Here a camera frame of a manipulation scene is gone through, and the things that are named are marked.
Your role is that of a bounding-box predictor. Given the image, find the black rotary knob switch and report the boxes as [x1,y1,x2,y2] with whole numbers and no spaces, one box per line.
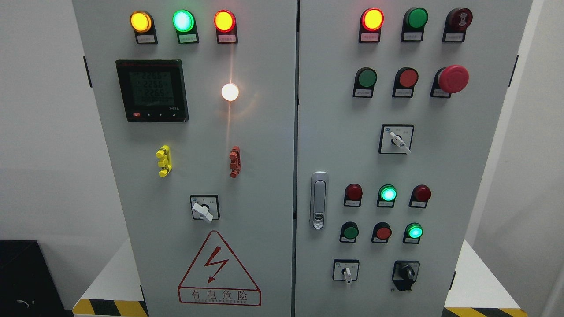
[392,260,420,291]

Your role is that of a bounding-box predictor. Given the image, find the grey electrical cabinet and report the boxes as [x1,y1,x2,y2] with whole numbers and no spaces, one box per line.
[72,0,532,317]

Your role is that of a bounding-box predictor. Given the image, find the red terminal connector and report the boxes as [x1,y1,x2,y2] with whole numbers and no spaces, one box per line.
[228,146,241,178]

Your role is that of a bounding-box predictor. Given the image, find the dark red indicator left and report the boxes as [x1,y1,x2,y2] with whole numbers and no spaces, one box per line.
[344,183,363,207]

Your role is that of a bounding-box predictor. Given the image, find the dark red indicator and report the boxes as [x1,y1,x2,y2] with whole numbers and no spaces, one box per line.
[409,184,432,209]
[344,183,363,207]

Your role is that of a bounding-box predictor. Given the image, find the white indicator light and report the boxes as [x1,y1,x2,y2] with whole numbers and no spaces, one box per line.
[220,83,239,102]

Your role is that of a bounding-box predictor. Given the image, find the green push button lower row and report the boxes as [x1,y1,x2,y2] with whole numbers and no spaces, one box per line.
[340,221,359,243]

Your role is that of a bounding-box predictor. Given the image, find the lit green indicator middle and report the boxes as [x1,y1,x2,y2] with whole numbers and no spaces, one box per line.
[377,184,397,207]

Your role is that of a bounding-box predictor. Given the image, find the green push button second row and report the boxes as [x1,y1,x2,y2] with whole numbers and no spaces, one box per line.
[352,67,378,98]

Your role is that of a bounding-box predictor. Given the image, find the yellow terminal connector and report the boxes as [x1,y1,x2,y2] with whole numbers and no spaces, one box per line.
[156,144,172,178]

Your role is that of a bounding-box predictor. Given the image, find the red push button lower row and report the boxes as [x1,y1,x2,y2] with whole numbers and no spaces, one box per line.
[372,221,392,243]

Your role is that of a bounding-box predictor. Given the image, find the red electric hazard warning sticker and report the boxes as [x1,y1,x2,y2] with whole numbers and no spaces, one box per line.
[178,230,262,306]

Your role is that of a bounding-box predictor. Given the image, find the dark red indicator right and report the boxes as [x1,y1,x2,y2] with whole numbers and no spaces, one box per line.
[409,184,432,209]

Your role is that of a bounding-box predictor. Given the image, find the black digital power meter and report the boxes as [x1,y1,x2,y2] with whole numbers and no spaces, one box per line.
[115,59,189,122]

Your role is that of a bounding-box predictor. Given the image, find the red push button second row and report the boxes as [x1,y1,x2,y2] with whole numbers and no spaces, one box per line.
[392,67,419,98]

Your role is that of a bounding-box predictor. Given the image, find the red-orange indicator light top left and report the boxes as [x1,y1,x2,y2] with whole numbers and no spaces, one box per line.
[214,9,238,44]

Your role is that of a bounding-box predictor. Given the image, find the lit green button lower row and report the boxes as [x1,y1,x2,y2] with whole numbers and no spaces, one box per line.
[403,222,423,244]

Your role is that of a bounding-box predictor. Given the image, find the red lit indicator right door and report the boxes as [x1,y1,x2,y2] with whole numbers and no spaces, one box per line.
[358,7,385,43]

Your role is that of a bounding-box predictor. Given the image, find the green indicator light top left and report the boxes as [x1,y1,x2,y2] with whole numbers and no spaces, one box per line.
[172,9,199,44]

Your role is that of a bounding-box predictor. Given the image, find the red emergency stop mushroom button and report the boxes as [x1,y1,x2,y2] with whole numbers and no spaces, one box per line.
[430,65,469,98]

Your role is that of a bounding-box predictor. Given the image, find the green push button top right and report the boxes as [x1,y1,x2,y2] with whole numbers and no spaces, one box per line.
[401,7,429,42]

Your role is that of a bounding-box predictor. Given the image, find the yellow indicator light top left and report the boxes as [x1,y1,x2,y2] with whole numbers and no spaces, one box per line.
[130,10,158,44]

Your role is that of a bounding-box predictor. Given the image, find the dark red buzzer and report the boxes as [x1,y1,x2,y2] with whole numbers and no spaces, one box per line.
[442,7,473,43]

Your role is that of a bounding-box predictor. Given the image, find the black box lower left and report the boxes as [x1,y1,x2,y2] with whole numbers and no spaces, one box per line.
[0,240,66,317]

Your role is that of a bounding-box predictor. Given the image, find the silver door lock handle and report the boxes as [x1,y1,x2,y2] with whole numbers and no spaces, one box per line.
[310,171,329,229]

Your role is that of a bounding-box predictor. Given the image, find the white selector switch left door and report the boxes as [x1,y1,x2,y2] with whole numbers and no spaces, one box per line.
[189,194,220,223]

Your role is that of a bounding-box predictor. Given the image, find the white selector switch upper right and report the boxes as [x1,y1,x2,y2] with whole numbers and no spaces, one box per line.
[378,124,414,155]

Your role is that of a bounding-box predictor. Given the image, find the white selector switch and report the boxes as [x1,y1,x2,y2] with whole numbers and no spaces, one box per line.
[378,124,414,155]
[332,259,360,284]

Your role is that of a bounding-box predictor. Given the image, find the white selector switch lower right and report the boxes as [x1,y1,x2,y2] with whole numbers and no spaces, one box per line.
[332,259,360,284]

